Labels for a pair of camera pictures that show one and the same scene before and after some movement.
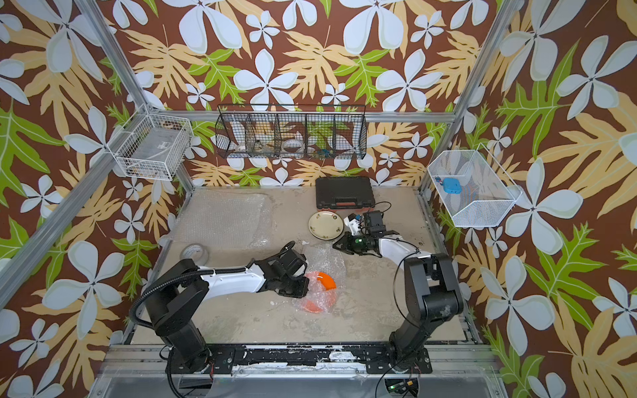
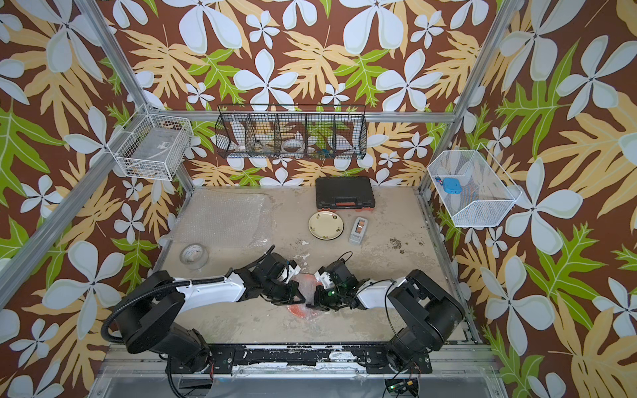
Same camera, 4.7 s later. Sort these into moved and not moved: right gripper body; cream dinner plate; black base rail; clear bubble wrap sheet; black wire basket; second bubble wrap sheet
Moved: right gripper body; clear bubble wrap sheet
Not moved: black base rail; cream dinner plate; second bubble wrap sheet; black wire basket
